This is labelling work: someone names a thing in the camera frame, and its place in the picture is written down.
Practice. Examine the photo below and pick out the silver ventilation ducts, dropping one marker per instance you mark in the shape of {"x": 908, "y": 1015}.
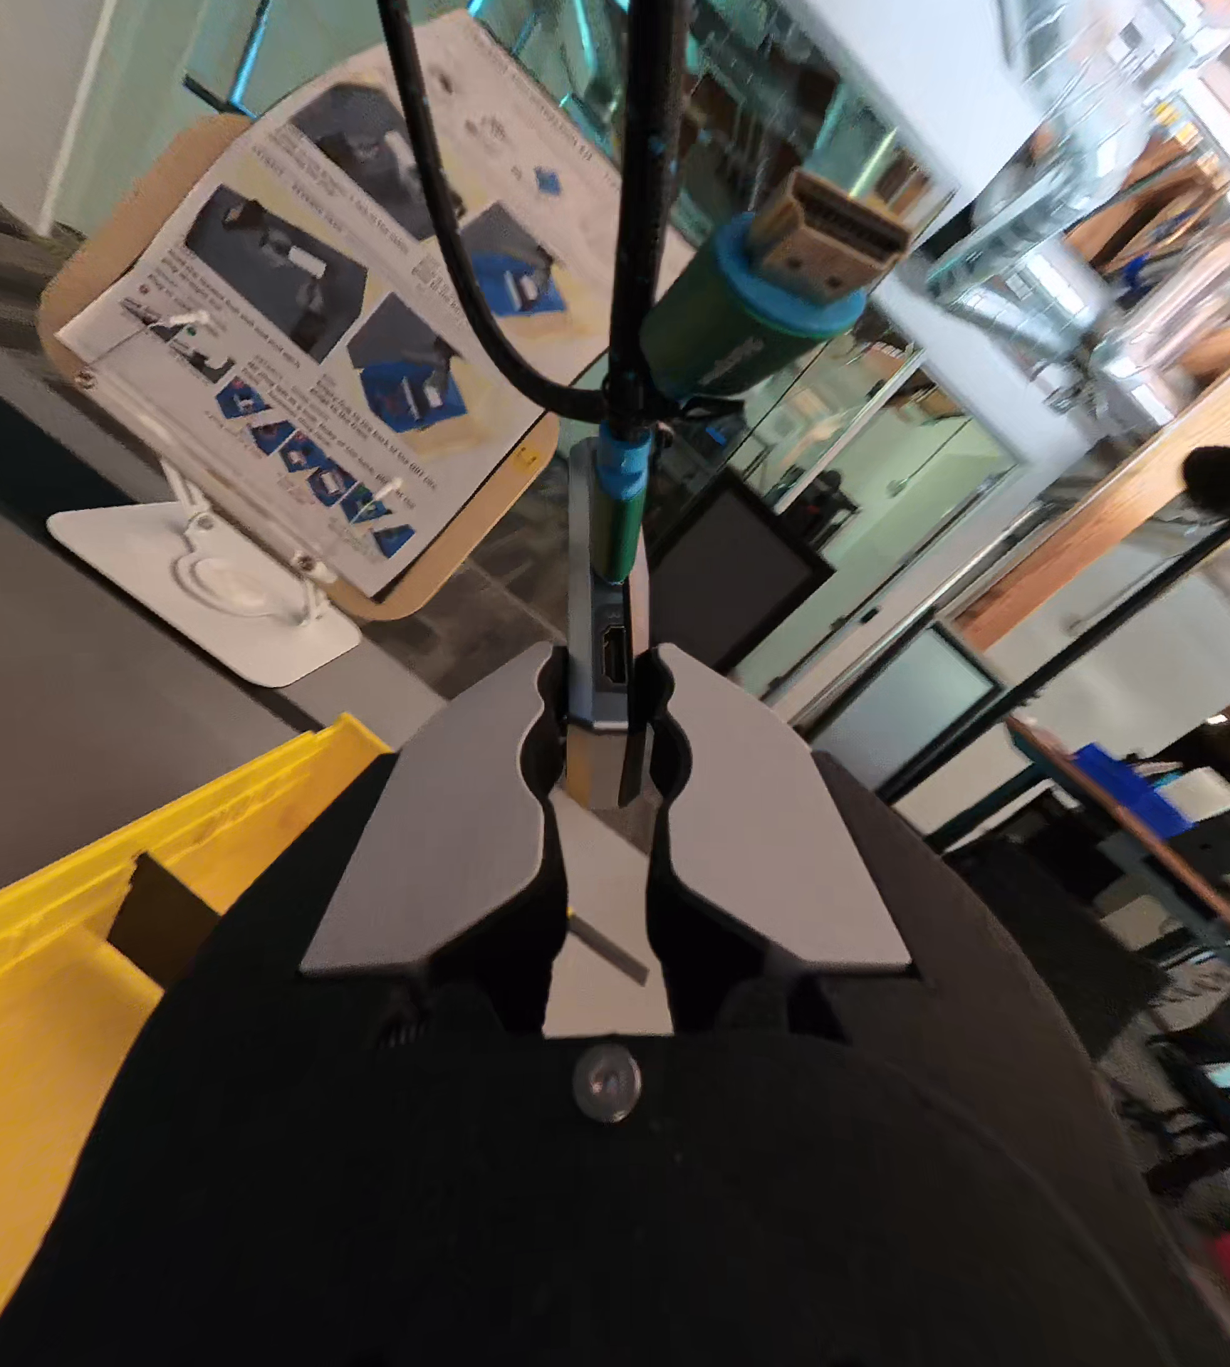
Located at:
{"x": 1127, "y": 193}

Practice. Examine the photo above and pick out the black sign stand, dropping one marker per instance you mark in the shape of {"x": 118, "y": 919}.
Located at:
{"x": 1127, "y": 610}
{"x": 733, "y": 578}

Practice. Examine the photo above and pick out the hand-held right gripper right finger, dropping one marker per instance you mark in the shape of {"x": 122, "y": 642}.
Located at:
{"x": 786, "y": 845}

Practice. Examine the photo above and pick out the dark flat mat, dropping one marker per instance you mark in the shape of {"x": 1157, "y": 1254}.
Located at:
{"x": 17, "y": 461}

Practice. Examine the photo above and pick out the wooden beam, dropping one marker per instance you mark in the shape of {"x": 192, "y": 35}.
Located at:
{"x": 1127, "y": 525}

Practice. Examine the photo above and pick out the instruction sheet on wooden board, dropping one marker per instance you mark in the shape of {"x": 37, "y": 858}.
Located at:
{"x": 337, "y": 257}

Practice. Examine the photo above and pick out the blue storage bin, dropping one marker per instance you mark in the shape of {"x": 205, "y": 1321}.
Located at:
{"x": 1132, "y": 791}

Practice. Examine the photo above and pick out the white stand base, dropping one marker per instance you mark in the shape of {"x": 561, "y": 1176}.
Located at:
{"x": 188, "y": 578}

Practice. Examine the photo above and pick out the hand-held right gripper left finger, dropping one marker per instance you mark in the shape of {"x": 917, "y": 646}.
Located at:
{"x": 433, "y": 855}

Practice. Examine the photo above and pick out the silver grey usb adapter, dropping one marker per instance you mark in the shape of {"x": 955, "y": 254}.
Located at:
{"x": 603, "y": 642}

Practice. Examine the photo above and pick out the yellow plastic bin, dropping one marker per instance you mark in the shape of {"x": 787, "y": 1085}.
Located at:
{"x": 17, "y": 1069}

